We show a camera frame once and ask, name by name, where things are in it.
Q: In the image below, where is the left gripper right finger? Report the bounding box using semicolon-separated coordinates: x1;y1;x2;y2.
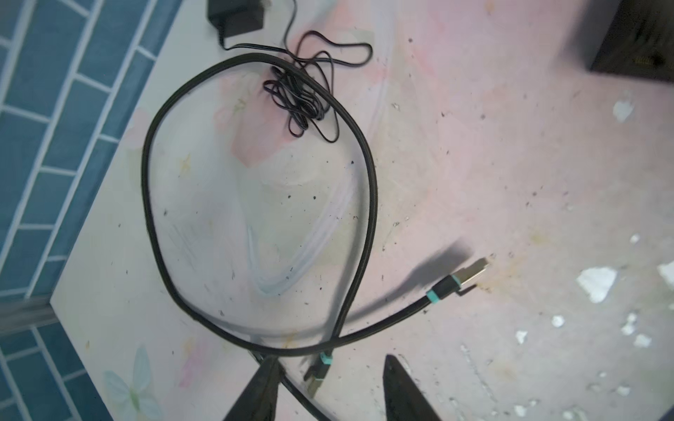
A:
383;354;441;421

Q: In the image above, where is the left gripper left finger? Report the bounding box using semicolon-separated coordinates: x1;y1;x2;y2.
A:
224;357;282;421

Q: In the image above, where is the black power adapter far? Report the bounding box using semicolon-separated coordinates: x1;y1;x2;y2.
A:
207;1;374;143

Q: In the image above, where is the thick black ethernet cable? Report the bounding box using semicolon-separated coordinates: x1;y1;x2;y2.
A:
140;52;490;421

